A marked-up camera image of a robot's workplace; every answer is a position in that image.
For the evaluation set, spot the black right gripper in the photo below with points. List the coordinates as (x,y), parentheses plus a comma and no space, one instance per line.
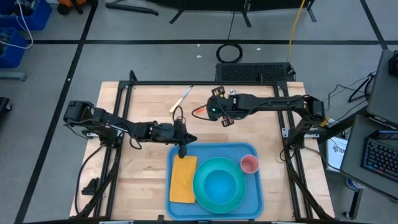
(222,107)

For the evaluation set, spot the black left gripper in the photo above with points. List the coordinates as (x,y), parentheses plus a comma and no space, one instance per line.
(168,133)

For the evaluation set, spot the yellow cloth napkin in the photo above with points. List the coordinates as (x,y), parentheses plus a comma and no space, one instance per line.
(183,180)

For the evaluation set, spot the teal green shallow plate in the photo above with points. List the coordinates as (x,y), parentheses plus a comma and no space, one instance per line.
(199,193)

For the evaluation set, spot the blue ribbed bowl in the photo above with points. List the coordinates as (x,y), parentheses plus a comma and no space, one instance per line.
(220,186)

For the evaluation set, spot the pink ribbed cup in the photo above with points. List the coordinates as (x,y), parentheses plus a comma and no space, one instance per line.
(249,164)

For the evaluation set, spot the blue plastic tray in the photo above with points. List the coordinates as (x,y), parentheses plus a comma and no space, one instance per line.
(255,193)

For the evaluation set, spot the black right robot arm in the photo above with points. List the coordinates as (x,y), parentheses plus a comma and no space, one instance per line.
(280,102)

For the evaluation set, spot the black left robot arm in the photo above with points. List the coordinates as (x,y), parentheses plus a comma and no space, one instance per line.
(105,119)

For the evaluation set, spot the black perforated computer case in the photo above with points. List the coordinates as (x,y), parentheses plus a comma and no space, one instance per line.
(255,72)

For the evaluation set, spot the black partition screen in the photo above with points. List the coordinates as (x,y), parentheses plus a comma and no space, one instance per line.
(217,3)

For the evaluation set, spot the white printed paper sheet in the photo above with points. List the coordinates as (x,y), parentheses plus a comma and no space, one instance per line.
(337,152)

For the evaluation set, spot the black floor stand bar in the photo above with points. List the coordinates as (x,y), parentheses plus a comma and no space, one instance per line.
(130,8)

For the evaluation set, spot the grey desk with keyboard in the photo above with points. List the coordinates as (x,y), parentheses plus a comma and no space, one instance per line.
(354,146)

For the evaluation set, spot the grey side desk top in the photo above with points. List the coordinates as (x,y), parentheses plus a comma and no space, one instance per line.
(384,87)

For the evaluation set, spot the black backlit keyboard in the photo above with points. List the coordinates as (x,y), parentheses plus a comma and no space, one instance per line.
(381,158)

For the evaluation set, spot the orange and black bag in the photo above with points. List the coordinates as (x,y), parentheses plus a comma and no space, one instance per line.
(74,4)

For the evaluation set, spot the blue storage bin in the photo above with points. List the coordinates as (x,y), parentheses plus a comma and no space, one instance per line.
(12,49)
(37,17)

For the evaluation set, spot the black table frame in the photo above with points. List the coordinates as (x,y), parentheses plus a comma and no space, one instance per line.
(202,83)

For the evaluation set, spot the black clamp bracket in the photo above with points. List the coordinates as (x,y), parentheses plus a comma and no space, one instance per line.
(91,186)

